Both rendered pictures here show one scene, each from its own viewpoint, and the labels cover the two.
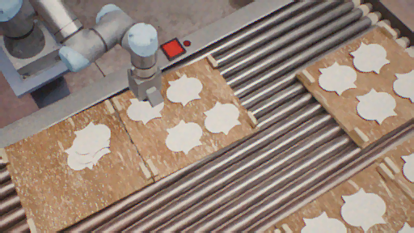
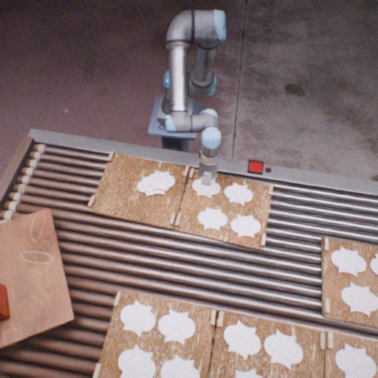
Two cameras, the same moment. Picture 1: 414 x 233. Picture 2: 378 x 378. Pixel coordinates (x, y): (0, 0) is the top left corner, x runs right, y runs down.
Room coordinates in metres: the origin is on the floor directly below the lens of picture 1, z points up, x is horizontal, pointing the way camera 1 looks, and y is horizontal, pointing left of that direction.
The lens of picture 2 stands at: (-0.19, -0.53, 2.50)
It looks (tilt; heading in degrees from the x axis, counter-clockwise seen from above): 58 degrees down; 39
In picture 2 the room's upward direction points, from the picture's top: 1 degrees clockwise
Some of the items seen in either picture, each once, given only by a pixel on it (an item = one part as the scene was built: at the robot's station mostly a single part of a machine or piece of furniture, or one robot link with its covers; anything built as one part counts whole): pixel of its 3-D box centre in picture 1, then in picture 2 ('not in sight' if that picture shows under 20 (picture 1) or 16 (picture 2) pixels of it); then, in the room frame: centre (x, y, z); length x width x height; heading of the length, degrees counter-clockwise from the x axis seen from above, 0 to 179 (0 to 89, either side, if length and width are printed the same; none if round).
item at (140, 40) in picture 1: (142, 45); (210, 141); (0.63, 0.01, 1.29); 0.09 x 0.08 x 0.11; 42
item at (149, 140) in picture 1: (183, 115); (224, 207); (0.60, -0.13, 0.93); 0.41 x 0.35 x 0.02; 116
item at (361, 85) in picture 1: (373, 82); (374, 283); (0.70, -0.82, 0.94); 0.41 x 0.35 x 0.04; 119
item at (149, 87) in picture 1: (147, 84); (207, 168); (0.61, -0.01, 1.13); 0.12 x 0.09 x 0.16; 31
